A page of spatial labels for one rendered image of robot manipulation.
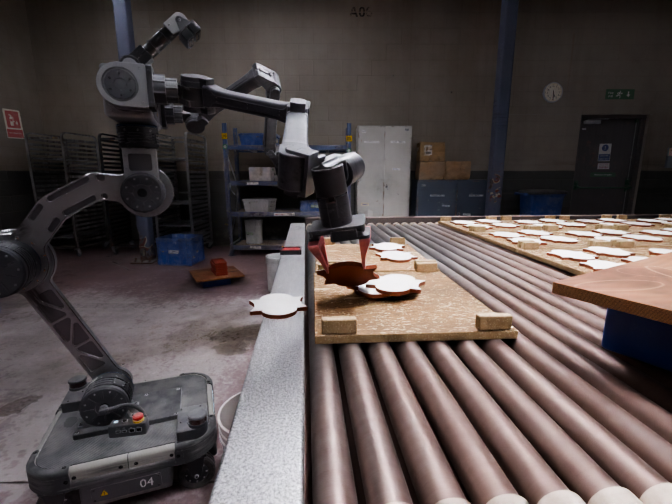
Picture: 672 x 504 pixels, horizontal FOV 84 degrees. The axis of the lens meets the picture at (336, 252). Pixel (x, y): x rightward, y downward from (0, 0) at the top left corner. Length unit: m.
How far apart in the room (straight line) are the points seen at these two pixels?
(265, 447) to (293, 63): 6.27
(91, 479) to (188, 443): 0.31
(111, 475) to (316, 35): 6.04
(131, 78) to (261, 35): 5.46
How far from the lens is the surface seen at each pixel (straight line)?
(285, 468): 0.43
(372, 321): 0.70
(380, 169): 5.77
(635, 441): 0.57
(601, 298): 0.63
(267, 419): 0.49
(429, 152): 6.04
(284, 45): 6.62
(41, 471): 1.73
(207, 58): 6.81
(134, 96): 1.32
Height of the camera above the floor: 1.20
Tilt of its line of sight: 12 degrees down
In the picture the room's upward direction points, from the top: straight up
